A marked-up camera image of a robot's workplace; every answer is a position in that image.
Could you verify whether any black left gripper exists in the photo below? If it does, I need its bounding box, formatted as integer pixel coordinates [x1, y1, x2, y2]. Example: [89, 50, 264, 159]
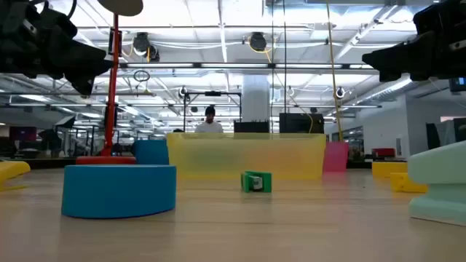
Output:
[0, 0, 114, 97]

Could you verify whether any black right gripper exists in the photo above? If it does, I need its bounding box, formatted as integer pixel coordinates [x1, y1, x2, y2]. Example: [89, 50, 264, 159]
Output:
[361, 0, 466, 83]

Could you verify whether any yellow tape roll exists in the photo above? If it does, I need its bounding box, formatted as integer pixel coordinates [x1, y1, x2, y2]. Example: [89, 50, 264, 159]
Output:
[371, 161, 408, 179]

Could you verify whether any mint green stapler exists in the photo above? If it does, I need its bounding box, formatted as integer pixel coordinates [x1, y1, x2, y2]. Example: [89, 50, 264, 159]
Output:
[407, 140, 466, 227]

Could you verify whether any yellow mini stapler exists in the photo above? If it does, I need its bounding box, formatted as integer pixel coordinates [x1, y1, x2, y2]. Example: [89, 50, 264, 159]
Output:
[0, 160, 32, 192]
[390, 172, 429, 194]

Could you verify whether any blue tape roll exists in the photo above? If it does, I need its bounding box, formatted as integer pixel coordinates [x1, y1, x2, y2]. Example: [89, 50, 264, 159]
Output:
[60, 164, 178, 220]

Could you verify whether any green mini stapler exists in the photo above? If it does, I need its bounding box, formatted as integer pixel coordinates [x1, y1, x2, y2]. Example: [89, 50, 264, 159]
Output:
[240, 170, 273, 194]

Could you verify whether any red desk lamp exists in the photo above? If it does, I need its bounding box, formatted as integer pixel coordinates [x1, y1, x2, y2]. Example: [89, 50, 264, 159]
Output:
[75, 0, 145, 165]

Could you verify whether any black studio light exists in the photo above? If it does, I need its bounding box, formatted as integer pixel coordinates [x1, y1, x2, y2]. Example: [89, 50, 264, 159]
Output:
[54, 115, 76, 129]

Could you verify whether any computer monitor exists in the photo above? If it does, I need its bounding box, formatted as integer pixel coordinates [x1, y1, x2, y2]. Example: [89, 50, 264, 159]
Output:
[449, 76, 466, 92]

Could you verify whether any black standing panel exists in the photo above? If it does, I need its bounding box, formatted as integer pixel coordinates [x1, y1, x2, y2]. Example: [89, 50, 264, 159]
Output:
[453, 116, 466, 143]
[425, 122, 442, 151]

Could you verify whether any maroon background panel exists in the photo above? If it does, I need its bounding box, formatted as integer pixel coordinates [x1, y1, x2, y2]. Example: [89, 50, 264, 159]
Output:
[9, 126, 38, 143]

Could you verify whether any red background box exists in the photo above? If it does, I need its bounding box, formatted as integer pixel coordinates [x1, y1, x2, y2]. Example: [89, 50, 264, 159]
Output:
[371, 147, 397, 158]

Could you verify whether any blue plastic tray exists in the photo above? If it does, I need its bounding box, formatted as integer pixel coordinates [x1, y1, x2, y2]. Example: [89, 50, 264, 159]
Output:
[131, 139, 170, 166]

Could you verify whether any pink plastic tray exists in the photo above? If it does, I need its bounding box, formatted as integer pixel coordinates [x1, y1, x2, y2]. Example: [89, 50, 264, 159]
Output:
[322, 141, 350, 173]

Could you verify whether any tall black equipment box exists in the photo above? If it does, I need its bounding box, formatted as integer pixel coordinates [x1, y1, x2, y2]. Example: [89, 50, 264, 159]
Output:
[279, 112, 325, 135]

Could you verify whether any person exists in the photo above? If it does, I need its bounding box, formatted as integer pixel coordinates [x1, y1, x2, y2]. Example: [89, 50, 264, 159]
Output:
[194, 105, 224, 134]

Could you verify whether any long ceiling light bar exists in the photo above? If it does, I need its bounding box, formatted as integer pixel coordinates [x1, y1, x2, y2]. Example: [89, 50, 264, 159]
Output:
[118, 61, 382, 71]

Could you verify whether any low black equipment box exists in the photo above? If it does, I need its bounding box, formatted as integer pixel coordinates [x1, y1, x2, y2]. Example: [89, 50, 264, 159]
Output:
[233, 120, 271, 134]

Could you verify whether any yellow translucent tray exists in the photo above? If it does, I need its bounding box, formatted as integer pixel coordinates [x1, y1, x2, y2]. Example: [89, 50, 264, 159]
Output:
[166, 132, 328, 180]

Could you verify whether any black hanging cable loop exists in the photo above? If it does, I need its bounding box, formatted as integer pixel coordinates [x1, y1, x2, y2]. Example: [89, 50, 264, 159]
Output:
[133, 69, 151, 83]

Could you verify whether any black ceiling cable reel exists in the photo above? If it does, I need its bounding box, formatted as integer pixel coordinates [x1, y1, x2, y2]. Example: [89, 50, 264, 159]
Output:
[248, 31, 268, 52]
[132, 31, 161, 63]

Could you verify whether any thick yellow hanging cable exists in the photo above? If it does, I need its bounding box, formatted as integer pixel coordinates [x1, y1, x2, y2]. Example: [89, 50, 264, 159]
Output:
[325, 0, 344, 143]

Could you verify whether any black background gantry frame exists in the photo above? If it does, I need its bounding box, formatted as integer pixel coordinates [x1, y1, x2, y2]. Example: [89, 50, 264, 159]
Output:
[183, 90, 243, 134]

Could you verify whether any thin yellow cable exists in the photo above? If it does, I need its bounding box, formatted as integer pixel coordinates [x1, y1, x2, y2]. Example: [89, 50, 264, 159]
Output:
[247, 36, 315, 134]

